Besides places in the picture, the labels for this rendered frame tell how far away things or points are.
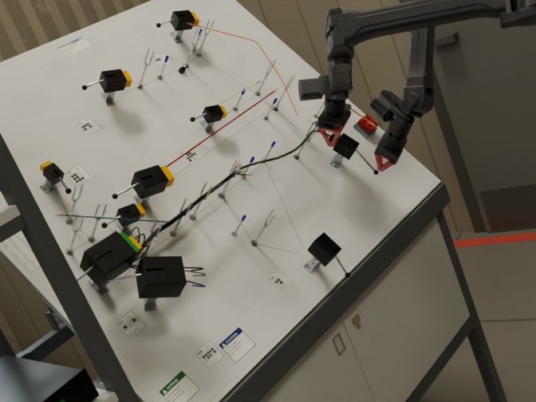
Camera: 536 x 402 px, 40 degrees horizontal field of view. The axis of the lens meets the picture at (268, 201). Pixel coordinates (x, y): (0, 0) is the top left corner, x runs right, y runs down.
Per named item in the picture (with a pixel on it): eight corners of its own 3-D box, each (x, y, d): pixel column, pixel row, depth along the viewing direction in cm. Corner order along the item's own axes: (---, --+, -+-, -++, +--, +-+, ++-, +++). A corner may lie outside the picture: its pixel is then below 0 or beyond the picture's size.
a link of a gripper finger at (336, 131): (316, 147, 209) (317, 120, 203) (325, 134, 214) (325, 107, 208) (339, 153, 207) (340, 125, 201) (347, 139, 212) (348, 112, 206)
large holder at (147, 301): (88, 290, 164) (100, 256, 153) (165, 288, 171) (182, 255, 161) (92, 317, 160) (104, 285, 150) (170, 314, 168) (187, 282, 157)
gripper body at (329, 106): (317, 124, 204) (317, 102, 199) (329, 105, 211) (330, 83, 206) (339, 129, 202) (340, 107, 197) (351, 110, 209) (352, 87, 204)
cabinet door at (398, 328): (472, 316, 241) (435, 209, 229) (388, 427, 205) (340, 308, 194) (465, 315, 242) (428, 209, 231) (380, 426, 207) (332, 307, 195)
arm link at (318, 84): (350, 96, 190) (346, 63, 191) (305, 100, 189) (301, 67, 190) (342, 105, 202) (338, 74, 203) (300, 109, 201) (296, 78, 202)
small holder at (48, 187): (60, 207, 174) (64, 192, 169) (37, 185, 175) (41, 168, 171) (75, 199, 177) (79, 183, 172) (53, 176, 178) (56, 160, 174)
